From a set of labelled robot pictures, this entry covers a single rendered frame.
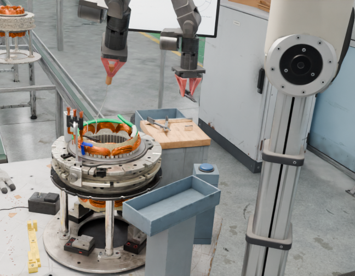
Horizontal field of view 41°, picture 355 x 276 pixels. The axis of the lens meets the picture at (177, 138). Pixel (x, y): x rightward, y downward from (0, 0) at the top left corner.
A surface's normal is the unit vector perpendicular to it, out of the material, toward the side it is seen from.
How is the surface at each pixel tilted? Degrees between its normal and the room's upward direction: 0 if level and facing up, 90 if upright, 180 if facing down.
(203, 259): 0
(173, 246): 90
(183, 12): 99
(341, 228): 0
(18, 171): 0
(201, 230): 90
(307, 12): 109
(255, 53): 90
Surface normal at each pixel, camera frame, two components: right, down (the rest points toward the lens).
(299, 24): -0.23, 0.65
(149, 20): -0.04, 0.28
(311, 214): 0.07, -0.92
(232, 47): -0.91, 0.10
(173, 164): 0.33, 0.39
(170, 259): 0.69, 0.33
